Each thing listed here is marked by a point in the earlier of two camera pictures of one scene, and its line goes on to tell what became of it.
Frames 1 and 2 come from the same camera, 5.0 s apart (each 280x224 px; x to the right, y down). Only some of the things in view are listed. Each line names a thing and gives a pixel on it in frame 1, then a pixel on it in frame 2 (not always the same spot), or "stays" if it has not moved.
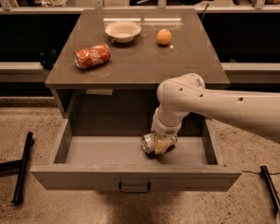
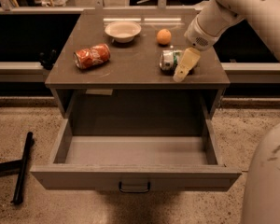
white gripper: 163,129 → 198,37
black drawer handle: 133,191 stays
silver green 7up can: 148,142 → 170,60
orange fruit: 163,36 stays
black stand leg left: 20,165 stays
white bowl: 123,31 stays
